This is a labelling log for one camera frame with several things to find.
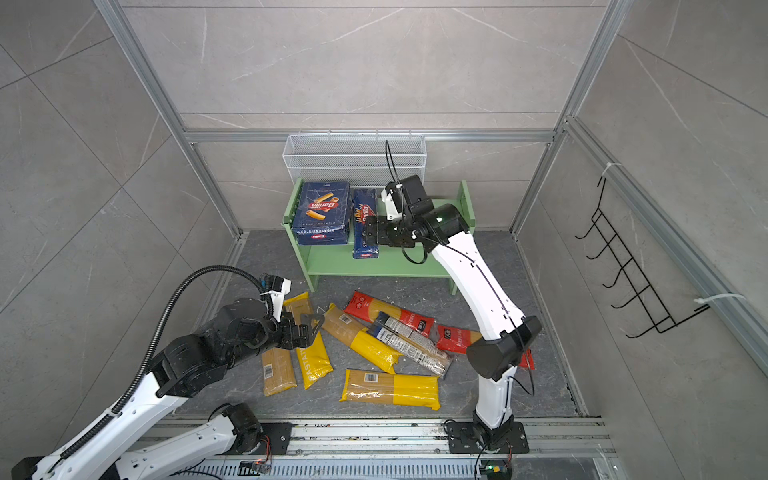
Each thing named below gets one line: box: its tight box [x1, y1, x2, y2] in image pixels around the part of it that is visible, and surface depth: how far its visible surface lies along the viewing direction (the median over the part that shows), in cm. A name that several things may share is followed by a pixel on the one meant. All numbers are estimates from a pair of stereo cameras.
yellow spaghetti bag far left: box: [262, 347, 297, 397], surface depth 83 cm
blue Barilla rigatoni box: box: [293, 182, 351, 245], surface depth 81 cm
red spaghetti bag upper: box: [344, 291, 437, 337], surface depth 96 cm
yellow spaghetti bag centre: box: [321, 303, 404, 375], surface depth 89 cm
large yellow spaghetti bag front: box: [339, 368, 441, 411], surface depth 81 cm
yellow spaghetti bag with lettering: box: [296, 331, 334, 390], surface depth 85 cm
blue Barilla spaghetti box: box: [352, 188, 379, 259], surface depth 83 cm
